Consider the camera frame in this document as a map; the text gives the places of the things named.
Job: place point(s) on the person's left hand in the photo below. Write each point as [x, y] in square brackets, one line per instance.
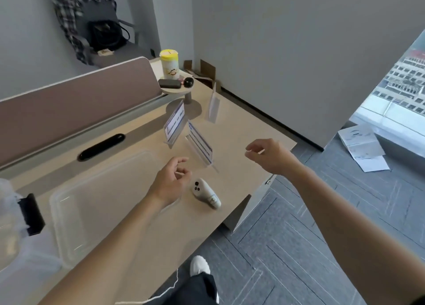
[167, 183]

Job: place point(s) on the person's right hand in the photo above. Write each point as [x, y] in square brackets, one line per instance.
[274, 157]

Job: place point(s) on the person's right thumb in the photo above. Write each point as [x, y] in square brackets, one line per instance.
[253, 156]

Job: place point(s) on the person's left thumb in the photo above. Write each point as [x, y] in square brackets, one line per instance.
[186, 176]

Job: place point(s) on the person's left forearm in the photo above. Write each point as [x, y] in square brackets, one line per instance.
[113, 255]

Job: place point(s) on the person's right forearm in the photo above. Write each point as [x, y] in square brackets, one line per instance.
[352, 235]

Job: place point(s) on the white handheld controller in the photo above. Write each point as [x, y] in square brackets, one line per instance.
[206, 193]

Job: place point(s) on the white desk drawer cabinet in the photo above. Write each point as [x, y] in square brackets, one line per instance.
[247, 203]

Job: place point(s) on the empty clear acrylic sign holder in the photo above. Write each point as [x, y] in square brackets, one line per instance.
[213, 105]

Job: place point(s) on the beige round desk stand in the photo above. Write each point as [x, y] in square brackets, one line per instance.
[182, 97]

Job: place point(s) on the person's white shoe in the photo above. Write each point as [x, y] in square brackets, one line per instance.
[199, 265]

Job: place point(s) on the clear plastic lid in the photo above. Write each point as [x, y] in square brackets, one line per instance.
[99, 205]

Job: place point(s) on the black oblong case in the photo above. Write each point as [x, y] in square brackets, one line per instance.
[169, 83]

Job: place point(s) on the black ball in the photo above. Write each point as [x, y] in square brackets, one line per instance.
[188, 81]

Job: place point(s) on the brown cardboard box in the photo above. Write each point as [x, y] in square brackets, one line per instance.
[203, 71]

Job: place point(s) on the white printed paper sheets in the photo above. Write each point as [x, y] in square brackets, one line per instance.
[363, 148]

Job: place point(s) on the yellow lidded wipes canister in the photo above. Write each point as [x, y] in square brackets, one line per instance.
[169, 64]

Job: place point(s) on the person's black trousers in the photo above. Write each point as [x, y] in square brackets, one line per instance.
[194, 290]

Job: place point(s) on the brown desk partition panel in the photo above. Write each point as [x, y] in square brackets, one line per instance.
[73, 109]

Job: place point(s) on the black container latch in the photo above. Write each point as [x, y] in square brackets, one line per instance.
[31, 214]

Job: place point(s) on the window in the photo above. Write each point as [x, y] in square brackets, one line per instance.
[398, 89]

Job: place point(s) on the black handbag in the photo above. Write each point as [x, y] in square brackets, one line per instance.
[106, 34]

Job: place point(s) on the clear plastic storage container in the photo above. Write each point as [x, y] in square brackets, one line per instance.
[16, 228]

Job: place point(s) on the grey office chair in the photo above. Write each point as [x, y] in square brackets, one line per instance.
[99, 12]

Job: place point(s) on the plaid shirt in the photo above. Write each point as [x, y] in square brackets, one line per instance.
[68, 12]

